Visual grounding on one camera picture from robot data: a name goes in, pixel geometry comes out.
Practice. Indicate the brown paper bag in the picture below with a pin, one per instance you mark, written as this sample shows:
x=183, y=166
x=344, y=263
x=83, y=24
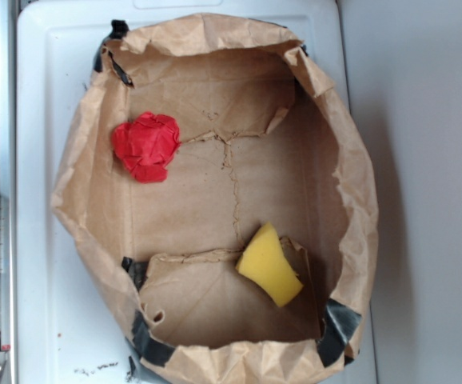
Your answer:
x=265, y=137

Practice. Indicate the yellow sponge piece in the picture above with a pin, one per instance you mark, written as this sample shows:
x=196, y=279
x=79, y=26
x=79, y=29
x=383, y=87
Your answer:
x=264, y=263

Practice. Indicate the white plastic tray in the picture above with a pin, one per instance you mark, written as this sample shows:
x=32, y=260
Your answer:
x=65, y=334

